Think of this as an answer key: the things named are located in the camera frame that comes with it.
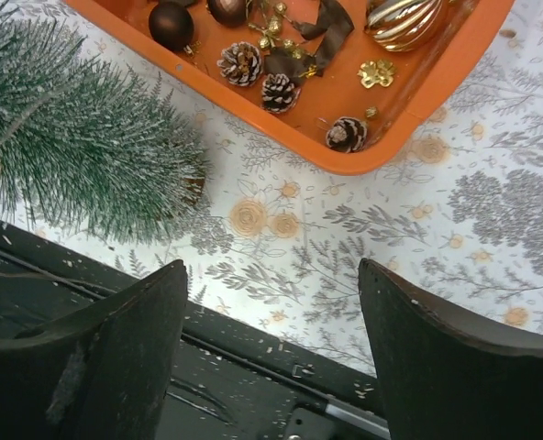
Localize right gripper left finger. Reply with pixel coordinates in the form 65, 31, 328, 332
0, 260, 188, 439

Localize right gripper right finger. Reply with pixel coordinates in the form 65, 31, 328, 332
359, 258, 543, 439

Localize small frosted christmas tree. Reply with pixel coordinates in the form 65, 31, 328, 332
0, 1, 207, 242

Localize orange plastic tray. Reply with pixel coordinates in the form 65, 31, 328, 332
72, 1, 511, 175

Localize brown bauble near tree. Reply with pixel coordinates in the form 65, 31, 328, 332
206, 0, 248, 28

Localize floral patterned table mat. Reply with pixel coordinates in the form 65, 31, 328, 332
12, 1, 543, 374

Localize frosted pine cone right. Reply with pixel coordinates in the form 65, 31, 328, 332
326, 116, 369, 153

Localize frosted pine cone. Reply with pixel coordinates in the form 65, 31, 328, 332
216, 41, 263, 87
326, 116, 369, 153
261, 73, 301, 115

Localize gold flower ornament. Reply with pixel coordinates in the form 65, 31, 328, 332
357, 59, 397, 89

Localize frosted pine cone middle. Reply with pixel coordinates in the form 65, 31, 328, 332
261, 73, 301, 115

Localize large gold striped bauble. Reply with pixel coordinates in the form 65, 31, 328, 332
364, 0, 450, 52

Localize brown matte bauble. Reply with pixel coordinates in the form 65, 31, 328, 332
148, 2, 194, 51

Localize brown ribbon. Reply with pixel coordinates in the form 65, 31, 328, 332
261, 0, 356, 86

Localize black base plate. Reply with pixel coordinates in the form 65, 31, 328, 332
0, 221, 390, 439

